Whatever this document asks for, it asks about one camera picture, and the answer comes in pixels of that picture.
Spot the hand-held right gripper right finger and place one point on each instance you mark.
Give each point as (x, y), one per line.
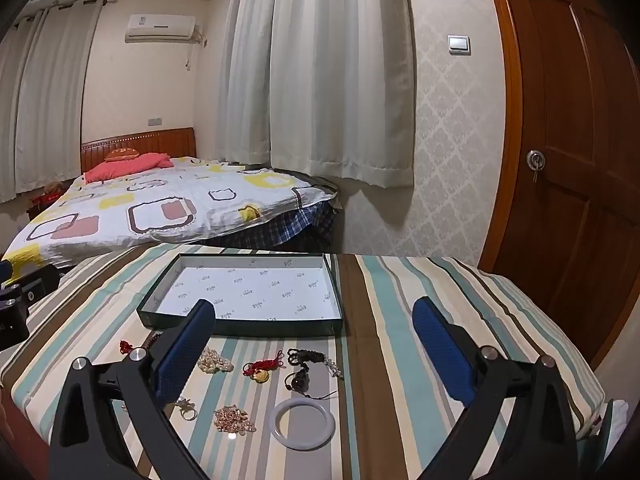
(440, 350)

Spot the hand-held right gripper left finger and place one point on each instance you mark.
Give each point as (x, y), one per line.
(185, 355)

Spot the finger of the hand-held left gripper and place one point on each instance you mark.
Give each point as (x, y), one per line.
(37, 285)

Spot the small red gold charm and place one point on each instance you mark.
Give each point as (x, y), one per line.
(125, 346)

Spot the dark green shallow box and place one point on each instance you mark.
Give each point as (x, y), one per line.
(260, 285)

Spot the white jade bangle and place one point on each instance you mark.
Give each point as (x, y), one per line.
(273, 422)

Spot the striped cloth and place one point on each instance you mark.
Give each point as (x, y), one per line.
(390, 360)

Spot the red box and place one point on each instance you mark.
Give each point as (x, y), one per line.
(45, 201)

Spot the bed with patterned quilt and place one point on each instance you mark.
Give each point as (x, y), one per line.
(150, 200)

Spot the pink pillow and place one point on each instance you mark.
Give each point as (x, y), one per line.
(130, 167)

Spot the small red gold cushion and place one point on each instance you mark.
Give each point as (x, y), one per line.
(120, 154)

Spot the blue plaid bed sheet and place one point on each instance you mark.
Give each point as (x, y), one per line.
(290, 230)

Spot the white window curtain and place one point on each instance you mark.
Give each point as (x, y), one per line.
(45, 110)

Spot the wooden headboard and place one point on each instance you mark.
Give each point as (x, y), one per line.
(160, 142)

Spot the silver door lock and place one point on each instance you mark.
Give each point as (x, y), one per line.
(535, 159)

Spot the brown wooden door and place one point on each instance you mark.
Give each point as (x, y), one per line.
(575, 160)

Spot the air conditioner pipe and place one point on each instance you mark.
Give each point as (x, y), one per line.
(190, 55)

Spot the white air conditioner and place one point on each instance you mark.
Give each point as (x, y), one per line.
(160, 27)

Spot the wide white curtain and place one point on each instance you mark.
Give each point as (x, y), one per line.
(325, 60)

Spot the grey light switch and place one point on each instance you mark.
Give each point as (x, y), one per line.
(459, 44)

